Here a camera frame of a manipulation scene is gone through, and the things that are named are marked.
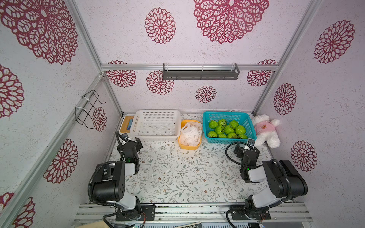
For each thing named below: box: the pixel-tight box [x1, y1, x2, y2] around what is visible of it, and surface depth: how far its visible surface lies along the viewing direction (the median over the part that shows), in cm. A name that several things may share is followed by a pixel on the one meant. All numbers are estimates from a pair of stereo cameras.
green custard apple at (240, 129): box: [235, 124, 246, 135], surface depth 105 cm
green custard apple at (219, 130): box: [214, 125, 224, 135], surface depth 105 cm
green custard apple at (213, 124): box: [209, 120, 219, 129], surface depth 108 cm
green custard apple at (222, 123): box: [217, 118, 227, 128], surface depth 108 cm
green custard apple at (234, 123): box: [229, 120, 240, 129], surface depth 108 cm
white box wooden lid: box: [119, 114, 136, 134], surface depth 108 cm
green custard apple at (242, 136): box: [237, 133, 249, 140], surface depth 102 cm
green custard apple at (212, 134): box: [207, 131, 218, 138], surface depth 102 cm
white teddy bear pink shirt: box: [251, 114, 281, 149], surface depth 100 cm
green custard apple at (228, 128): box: [223, 124, 235, 134], surface depth 105 cm
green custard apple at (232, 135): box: [227, 132, 239, 139], surface depth 100 cm
